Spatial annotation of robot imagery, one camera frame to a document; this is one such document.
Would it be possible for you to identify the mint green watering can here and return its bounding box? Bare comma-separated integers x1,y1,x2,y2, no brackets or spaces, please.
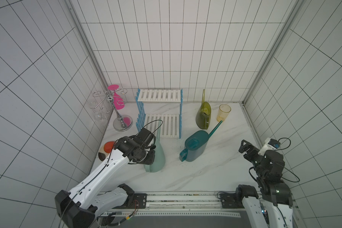
144,120,166,173

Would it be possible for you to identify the teal translucent watering can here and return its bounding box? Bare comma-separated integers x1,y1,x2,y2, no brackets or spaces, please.
179,121,223,162

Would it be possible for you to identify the olive green watering can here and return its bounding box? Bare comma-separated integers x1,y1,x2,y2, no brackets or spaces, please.
196,89,211,130

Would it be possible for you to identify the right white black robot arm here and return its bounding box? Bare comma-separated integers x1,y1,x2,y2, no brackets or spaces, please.
235,138,293,228

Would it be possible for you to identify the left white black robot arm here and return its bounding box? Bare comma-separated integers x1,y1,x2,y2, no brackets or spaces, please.
55,128,156,228

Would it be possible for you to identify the blue white slatted shelf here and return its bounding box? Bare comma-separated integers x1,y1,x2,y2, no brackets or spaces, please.
135,89,183,139

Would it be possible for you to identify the chrome cup holder stand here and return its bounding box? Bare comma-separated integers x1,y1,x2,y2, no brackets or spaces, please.
92,88,133,132

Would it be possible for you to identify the beige bowl with red fruit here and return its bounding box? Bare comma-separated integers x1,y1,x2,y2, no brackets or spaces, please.
98,141,115,161

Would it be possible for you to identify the yellow translucent plastic cup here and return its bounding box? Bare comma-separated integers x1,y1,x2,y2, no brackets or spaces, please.
216,104,231,122

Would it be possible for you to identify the pink plastic goblet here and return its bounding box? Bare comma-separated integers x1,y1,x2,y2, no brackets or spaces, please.
108,85,124,110

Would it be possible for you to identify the clear glass on stand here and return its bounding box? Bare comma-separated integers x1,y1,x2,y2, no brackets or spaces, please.
89,101,106,122

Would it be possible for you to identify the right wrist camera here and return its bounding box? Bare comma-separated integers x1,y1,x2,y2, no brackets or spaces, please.
258,138,281,156

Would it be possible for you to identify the aluminium mounting rail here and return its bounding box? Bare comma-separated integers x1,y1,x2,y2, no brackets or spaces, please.
69,190,300,219

